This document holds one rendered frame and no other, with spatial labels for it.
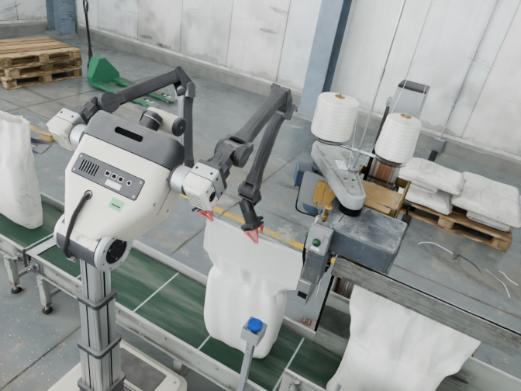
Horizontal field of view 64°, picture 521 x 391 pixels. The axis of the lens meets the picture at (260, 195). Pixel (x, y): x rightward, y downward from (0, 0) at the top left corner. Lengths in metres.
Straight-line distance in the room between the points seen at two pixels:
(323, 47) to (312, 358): 4.84
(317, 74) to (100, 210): 5.30
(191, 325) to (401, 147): 1.41
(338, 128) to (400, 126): 0.23
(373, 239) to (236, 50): 6.27
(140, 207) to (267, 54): 6.04
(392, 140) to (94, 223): 1.07
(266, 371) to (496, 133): 5.20
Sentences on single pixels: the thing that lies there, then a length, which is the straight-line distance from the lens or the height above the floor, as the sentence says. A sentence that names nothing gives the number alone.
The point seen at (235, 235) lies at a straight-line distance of 1.90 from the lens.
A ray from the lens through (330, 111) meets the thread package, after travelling 1.63.
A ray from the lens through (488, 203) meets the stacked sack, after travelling 4.61.
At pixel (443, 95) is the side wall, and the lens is 6.55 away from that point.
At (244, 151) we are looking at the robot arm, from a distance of 1.41.
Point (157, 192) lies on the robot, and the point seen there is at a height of 1.42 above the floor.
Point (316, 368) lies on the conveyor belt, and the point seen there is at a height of 0.38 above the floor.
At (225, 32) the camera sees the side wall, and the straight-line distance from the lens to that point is 7.59.
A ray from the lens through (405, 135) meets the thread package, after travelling 1.60.
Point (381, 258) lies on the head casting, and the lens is 1.50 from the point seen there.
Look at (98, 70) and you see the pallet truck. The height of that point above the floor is 0.23.
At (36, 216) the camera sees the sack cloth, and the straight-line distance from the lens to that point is 3.04.
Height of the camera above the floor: 2.13
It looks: 30 degrees down
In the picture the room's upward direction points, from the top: 10 degrees clockwise
